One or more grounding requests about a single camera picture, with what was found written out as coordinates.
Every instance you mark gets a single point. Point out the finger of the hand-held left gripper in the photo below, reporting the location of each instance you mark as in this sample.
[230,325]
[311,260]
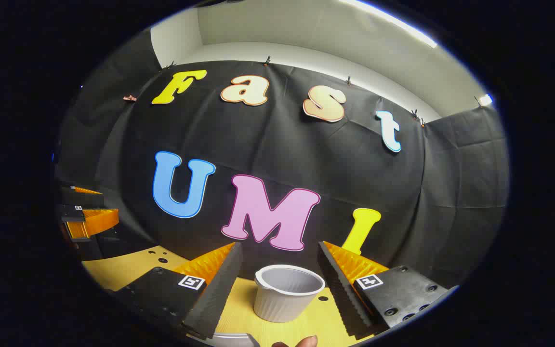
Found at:
[97,221]
[85,197]

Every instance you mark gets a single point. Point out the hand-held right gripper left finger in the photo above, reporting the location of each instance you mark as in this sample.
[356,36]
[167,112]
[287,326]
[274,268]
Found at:
[219,289]

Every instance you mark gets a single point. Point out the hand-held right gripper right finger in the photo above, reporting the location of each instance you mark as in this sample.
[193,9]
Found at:
[342,294]

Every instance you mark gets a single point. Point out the grey plastic dustpan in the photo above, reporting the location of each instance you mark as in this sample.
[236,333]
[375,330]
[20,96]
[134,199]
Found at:
[234,340]

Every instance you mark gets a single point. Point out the white ribbed garbage bin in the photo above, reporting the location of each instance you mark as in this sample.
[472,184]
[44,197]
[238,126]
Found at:
[284,301]

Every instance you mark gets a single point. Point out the wooden desktop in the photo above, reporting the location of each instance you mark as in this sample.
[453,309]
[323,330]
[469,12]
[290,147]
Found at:
[123,272]

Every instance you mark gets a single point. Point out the pink cloth clip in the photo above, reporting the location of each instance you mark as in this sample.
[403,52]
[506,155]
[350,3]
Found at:
[129,98]

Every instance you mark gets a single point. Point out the black backdrop cloth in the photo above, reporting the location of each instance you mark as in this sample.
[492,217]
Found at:
[277,144]

